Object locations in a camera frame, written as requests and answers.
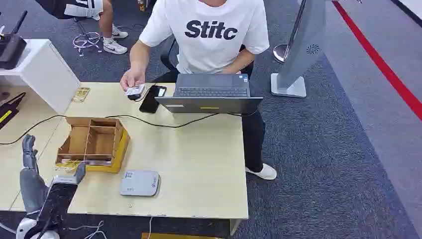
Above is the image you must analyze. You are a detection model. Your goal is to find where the yellow board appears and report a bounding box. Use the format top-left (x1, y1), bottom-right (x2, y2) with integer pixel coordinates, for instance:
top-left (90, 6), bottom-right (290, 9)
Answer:
top-left (141, 232), bottom-right (225, 239)

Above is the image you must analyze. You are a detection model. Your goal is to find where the yellow printed card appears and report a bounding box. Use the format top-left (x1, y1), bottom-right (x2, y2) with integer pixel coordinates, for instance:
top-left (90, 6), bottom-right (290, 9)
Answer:
top-left (71, 87), bottom-right (91, 103)

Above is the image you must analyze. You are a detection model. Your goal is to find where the wooden card box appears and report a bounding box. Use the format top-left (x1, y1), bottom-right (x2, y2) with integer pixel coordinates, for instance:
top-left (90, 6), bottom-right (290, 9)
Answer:
top-left (55, 116), bottom-right (131, 174)

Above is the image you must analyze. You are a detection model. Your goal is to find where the grey laptop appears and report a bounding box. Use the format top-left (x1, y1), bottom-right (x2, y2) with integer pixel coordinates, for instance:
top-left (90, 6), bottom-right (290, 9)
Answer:
top-left (154, 73), bottom-right (264, 115)

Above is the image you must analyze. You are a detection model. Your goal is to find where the chrome stanchion post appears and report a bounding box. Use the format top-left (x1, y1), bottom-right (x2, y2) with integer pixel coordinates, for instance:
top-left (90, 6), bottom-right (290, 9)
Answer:
top-left (272, 0), bottom-right (307, 64)

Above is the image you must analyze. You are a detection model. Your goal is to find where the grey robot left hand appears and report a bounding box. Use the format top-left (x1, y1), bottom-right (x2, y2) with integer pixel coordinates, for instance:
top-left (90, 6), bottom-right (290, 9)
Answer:
top-left (19, 133), bottom-right (87, 229)

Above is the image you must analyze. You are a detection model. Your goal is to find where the person in white sneakers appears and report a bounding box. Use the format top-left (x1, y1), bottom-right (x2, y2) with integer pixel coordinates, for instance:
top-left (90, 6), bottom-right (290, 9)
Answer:
top-left (34, 0), bottom-right (129, 55)

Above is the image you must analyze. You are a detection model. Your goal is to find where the chrome stool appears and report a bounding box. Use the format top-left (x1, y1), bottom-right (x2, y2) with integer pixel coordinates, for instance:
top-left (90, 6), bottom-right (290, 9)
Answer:
top-left (72, 16), bottom-right (103, 58)

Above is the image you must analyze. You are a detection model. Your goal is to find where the seated person in white shirt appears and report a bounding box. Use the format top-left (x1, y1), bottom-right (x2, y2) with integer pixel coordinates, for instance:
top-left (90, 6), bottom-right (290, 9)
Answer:
top-left (119, 0), bottom-right (278, 181)

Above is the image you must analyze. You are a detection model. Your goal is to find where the black cable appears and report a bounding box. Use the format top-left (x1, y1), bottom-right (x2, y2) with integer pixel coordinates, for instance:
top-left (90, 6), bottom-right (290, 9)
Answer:
top-left (0, 111), bottom-right (259, 146)

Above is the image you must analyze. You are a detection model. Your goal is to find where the black device with yellow stripe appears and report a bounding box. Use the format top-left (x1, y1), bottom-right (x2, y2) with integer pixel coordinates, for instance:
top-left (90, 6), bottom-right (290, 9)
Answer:
top-left (0, 92), bottom-right (27, 130)

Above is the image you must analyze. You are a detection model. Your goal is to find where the black smartphone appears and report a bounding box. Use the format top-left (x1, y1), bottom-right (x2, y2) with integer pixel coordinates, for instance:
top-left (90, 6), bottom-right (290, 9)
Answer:
top-left (138, 85), bottom-right (168, 115)

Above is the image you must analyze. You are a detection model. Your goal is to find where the white cabinet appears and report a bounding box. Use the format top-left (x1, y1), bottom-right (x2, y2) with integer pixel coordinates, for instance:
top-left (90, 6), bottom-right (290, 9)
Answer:
top-left (0, 39), bottom-right (82, 116)

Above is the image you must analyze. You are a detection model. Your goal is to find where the black router with antenna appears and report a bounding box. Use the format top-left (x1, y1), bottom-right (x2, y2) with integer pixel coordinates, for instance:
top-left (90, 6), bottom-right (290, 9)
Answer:
top-left (0, 10), bottom-right (28, 70)

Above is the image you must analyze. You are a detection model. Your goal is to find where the flat grey square device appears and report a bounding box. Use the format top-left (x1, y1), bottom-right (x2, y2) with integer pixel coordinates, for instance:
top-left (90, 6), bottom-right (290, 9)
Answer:
top-left (119, 169), bottom-right (161, 198)

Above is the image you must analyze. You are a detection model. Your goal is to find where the person's right hand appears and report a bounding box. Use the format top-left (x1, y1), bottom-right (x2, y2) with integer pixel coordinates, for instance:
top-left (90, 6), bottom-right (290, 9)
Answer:
top-left (119, 68), bottom-right (146, 93)

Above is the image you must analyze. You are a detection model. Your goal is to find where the pale wooden desk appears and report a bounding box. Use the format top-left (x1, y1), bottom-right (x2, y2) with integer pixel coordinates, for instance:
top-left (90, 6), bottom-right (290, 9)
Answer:
top-left (0, 82), bottom-right (249, 236)

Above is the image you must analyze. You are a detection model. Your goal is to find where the grey standing display panel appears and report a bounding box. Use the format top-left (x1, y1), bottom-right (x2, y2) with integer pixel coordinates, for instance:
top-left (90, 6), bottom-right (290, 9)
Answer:
top-left (270, 0), bottom-right (327, 99)

